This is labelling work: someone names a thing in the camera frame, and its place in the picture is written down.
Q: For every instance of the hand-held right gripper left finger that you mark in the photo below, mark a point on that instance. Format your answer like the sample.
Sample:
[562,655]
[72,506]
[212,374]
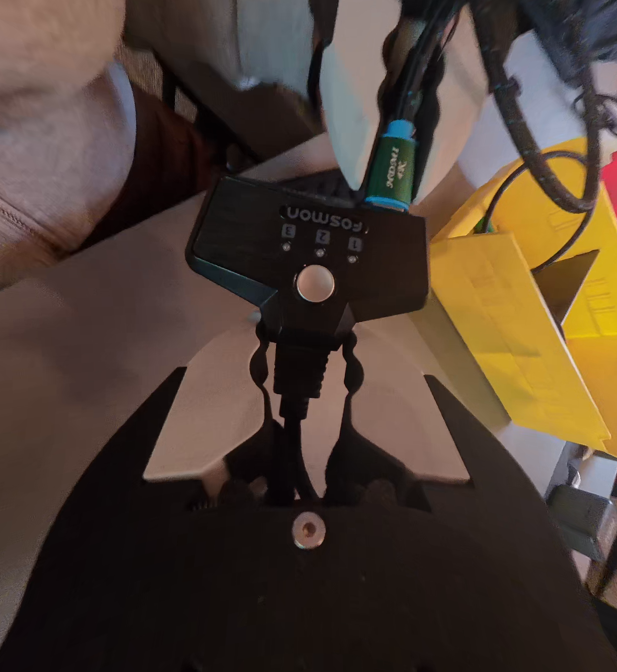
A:
[209,420]

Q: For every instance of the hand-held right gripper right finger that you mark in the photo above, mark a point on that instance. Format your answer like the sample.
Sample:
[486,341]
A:
[403,420]

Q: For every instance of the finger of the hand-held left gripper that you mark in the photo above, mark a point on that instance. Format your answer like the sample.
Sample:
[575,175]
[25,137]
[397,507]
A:
[455,120]
[350,94]

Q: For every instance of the yellow plastic bin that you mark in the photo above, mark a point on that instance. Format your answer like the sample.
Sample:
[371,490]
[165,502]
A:
[497,315]

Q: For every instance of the black hdmi switch box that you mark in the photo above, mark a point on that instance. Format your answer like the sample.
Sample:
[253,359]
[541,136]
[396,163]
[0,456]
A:
[245,220]

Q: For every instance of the dark cloth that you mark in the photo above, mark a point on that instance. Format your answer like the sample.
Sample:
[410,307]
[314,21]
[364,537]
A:
[592,31]

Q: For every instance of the dark grey box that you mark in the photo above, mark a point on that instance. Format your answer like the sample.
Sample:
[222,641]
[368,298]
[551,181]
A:
[576,519]

